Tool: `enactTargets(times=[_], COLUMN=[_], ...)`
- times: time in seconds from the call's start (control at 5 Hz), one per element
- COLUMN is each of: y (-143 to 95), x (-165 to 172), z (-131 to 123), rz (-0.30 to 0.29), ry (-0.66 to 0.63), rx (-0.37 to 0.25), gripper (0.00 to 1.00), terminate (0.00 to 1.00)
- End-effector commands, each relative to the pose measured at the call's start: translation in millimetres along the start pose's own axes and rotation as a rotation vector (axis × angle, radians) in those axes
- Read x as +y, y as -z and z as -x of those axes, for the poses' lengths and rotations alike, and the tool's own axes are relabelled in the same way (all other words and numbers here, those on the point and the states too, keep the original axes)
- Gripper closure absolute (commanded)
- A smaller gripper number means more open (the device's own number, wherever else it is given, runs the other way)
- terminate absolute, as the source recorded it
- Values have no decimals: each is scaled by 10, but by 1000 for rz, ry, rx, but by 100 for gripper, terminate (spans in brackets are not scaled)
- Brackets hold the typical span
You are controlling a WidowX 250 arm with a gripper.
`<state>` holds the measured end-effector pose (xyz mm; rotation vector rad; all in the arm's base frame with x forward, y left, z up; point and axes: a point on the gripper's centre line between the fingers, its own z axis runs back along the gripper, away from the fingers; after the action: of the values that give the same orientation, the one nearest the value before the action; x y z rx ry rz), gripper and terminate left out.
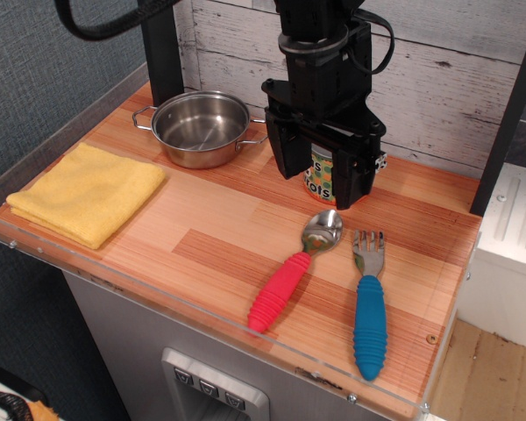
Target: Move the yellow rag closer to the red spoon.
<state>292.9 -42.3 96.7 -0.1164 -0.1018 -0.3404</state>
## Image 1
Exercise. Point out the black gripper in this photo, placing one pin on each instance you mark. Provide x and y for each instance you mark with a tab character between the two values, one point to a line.
330	70

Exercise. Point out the yellow rag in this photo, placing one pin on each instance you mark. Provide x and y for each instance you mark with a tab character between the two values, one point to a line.
88	195

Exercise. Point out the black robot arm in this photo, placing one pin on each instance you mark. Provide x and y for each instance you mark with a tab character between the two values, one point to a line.
334	10

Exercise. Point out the peas and carrots can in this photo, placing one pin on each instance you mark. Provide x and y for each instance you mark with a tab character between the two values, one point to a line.
318	177

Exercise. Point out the small steel pot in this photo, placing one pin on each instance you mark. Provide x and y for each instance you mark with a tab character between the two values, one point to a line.
199	130

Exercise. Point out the white toy sink unit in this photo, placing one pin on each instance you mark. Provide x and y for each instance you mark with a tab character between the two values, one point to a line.
493	294

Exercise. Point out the grey toy fridge cabinet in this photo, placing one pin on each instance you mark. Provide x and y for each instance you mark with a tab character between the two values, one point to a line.
131	337

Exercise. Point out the silver dispenser panel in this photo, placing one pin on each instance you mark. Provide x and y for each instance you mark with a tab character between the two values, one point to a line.
201	392

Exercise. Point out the orange object at corner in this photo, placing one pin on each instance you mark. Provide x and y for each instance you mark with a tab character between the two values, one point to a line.
40	412

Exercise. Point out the red handled spoon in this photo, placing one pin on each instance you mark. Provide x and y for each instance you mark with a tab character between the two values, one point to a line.
320	234

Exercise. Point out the blue handled fork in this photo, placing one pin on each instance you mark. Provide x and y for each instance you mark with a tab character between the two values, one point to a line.
370	323

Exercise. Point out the black right post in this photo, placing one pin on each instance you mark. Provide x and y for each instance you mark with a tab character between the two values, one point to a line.
502	143

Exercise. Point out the black post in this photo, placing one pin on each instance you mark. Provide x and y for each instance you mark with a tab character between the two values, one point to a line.
502	143
163	56

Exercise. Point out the black left post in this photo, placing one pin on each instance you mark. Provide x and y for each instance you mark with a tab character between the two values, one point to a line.
163	56

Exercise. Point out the clear acrylic guard rail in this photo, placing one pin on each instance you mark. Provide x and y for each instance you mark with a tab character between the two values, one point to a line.
207	241

